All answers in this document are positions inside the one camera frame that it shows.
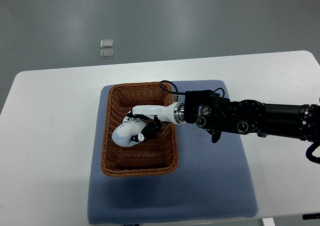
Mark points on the upper metal floor plate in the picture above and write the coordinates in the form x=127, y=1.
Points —
x=106, y=43

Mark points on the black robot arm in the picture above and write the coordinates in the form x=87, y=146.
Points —
x=213, y=112

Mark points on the brown wicker basket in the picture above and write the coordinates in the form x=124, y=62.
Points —
x=157, y=156

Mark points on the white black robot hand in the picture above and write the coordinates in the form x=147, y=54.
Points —
x=173, y=113

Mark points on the blue padded mat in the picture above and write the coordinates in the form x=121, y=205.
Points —
x=211, y=181

